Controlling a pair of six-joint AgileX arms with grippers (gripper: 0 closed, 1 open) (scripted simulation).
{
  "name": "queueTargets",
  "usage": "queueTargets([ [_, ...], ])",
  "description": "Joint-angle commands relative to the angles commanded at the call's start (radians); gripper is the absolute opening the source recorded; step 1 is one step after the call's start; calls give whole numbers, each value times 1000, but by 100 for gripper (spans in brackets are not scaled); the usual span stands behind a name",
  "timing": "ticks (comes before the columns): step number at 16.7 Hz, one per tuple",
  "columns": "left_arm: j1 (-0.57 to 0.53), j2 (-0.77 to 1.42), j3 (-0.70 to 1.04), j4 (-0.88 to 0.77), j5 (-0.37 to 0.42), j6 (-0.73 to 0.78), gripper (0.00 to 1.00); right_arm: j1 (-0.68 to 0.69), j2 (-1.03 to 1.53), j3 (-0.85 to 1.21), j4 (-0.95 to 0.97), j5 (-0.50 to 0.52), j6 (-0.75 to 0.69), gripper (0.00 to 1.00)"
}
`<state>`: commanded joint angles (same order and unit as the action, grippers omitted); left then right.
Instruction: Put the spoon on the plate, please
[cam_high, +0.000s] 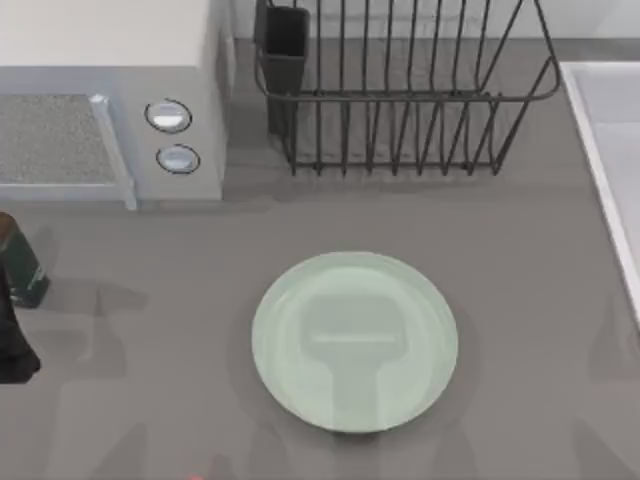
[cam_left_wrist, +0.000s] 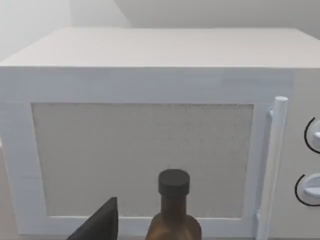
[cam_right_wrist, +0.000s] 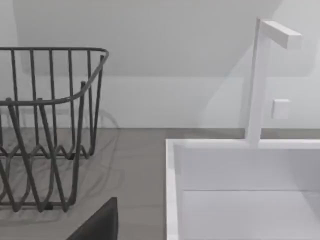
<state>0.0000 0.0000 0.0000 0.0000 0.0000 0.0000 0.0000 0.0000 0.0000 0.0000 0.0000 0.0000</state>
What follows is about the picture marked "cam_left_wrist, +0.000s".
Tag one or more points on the brown bottle with black cap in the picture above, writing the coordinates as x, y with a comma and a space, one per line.
173, 215

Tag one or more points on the pale microwave oven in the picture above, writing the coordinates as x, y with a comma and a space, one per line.
160, 50

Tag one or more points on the white microwave knob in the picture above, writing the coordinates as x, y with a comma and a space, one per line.
314, 136
310, 188

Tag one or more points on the white microwave door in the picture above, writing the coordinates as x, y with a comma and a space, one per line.
140, 85

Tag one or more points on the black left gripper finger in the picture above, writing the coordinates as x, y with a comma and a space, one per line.
102, 222

